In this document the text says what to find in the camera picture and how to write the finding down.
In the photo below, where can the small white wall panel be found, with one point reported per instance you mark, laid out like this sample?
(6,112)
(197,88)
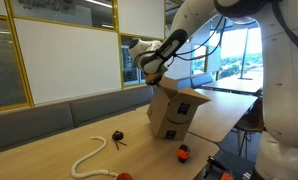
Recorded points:
(140,16)

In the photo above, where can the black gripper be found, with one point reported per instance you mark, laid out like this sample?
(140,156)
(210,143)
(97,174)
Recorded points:
(157,84)

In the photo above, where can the brown chair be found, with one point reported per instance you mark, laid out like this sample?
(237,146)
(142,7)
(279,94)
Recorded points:
(252,121)

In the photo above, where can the blue-grey bench seat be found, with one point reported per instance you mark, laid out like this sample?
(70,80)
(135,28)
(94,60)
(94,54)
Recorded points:
(199,80)

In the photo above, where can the large white wall panel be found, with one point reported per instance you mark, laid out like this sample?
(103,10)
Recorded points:
(65,60)

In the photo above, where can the cardboard shipping box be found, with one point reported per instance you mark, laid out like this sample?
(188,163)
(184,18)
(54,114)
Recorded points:
(170,113)

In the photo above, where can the grey bench back cushion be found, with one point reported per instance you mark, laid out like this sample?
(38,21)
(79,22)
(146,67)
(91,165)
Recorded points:
(29,128)
(112,103)

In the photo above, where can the orange and black tape measure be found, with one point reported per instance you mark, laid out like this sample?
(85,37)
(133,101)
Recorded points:
(183,154)

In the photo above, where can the tan wrist camera mount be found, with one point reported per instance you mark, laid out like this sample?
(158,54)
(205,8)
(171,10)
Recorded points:
(153,77)

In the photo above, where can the yellow window frame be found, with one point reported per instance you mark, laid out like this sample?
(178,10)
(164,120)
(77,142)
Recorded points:
(115,16)

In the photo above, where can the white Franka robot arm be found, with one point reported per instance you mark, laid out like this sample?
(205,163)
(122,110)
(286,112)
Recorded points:
(289,83)

